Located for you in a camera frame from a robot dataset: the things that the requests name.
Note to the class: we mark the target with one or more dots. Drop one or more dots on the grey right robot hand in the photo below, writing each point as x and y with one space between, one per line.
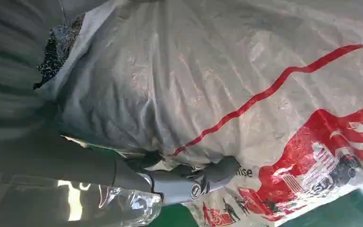
43 163

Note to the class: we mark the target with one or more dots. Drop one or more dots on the green crate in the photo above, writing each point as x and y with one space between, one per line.
341 213

